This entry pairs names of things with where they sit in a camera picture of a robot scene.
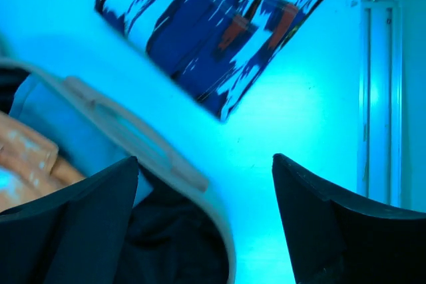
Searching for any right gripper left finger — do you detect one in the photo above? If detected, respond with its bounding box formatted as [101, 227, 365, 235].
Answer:
[1, 156, 138, 283]

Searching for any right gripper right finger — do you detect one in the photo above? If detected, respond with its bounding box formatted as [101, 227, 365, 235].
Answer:
[272, 154, 425, 283]

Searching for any orange white tie-dye garment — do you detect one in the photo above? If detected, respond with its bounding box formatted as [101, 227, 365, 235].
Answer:
[1, 112, 85, 211]

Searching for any grey-blue cloth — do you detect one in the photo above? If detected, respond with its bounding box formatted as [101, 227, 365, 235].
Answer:
[8, 74, 154, 205]

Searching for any pink hardshell suitcase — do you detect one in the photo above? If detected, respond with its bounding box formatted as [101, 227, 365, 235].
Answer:
[1, 49, 236, 283]

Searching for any blue white patterned garment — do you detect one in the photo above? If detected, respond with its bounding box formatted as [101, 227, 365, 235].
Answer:
[95, 0, 323, 121]

